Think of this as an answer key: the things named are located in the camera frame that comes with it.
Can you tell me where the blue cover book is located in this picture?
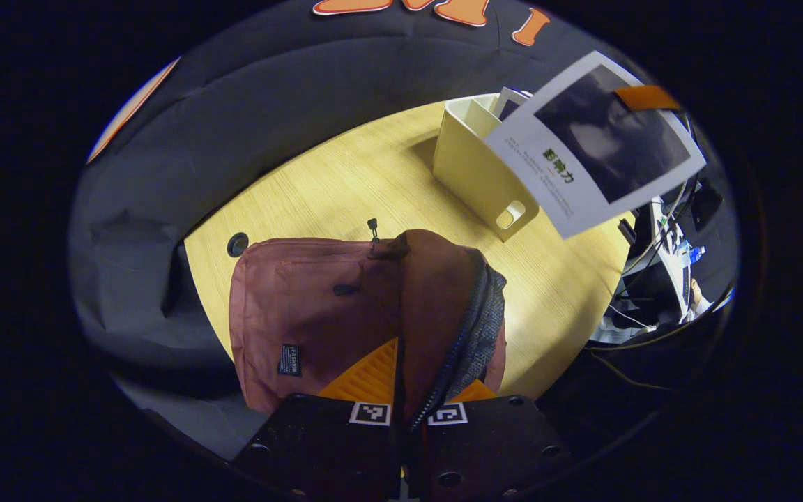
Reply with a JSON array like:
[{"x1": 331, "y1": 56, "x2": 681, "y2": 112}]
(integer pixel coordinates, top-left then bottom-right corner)
[{"x1": 492, "y1": 87, "x2": 533, "y2": 122}]

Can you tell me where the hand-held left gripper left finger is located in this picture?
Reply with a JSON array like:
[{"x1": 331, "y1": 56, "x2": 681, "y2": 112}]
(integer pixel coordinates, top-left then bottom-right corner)
[{"x1": 231, "y1": 337, "x2": 406, "y2": 501}]

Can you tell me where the white portrait cover book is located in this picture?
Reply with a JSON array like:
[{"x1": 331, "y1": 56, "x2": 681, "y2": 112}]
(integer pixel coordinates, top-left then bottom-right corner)
[{"x1": 485, "y1": 50, "x2": 708, "y2": 239}]

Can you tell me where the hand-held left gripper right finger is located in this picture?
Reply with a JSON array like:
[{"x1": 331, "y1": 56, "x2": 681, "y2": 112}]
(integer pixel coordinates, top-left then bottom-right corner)
[{"x1": 406, "y1": 379, "x2": 574, "y2": 501}]

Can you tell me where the white bookshelf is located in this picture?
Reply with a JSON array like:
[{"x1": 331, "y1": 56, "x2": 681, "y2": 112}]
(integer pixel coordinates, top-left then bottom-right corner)
[{"x1": 433, "y1": 93, "x2": 540, "y2": 243}]

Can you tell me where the reddish brown schoolbag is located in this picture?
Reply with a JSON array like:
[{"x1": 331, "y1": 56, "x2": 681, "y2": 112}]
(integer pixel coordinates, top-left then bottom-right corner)
[{"x1": 229, "y1": 229, "x2": 508, "y2": 419}]

